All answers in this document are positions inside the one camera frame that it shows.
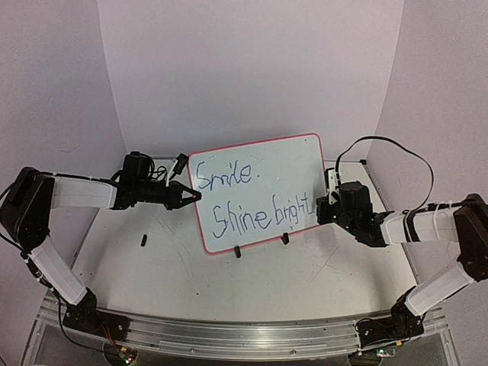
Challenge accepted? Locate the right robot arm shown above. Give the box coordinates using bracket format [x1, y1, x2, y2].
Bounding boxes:
[316, 181, 487, 316]

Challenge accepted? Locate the right black whiteboard stand clip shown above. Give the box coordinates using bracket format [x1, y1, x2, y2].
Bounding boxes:
[281, 233, 290, 245]

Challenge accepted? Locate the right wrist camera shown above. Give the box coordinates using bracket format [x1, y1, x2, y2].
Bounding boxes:
[325, 168, 341, 205]

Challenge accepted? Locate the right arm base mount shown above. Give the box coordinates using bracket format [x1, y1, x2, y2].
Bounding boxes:
[355, 287, 425, 349]

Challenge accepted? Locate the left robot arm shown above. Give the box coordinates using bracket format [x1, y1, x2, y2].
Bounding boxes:
[1, 151, 201, 333]

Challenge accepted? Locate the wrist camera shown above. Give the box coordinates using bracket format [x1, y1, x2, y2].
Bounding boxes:
[325, 168, 341, 205]
[165, 153, 188, 187]

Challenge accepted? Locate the black right camera cable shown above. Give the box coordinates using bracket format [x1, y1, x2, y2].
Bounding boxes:
[335, 136, 435, 213]

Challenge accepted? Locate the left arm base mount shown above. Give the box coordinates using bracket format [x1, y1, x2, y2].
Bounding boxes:
[62, 288, 130, 342]

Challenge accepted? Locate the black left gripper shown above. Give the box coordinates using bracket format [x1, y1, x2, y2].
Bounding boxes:
[136, 178, 203, 210]

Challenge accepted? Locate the black whiteboard stand clip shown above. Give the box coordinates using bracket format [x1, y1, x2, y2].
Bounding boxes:
[233, 246, 242, 258]
[281, 233, 290, 245]

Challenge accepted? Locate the left black whiteboard stand clip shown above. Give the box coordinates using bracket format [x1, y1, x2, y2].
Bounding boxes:
[233, 246, 242, 258]

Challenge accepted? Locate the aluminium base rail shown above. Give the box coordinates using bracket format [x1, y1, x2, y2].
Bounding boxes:
[23, 295, 448, 364]

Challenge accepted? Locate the pink framed whiteboard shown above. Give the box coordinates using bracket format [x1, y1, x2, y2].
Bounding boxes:
[188, 133, 326, 255]

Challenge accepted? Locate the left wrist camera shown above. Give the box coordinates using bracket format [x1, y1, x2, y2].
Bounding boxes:
[165, 153, 188, 187]

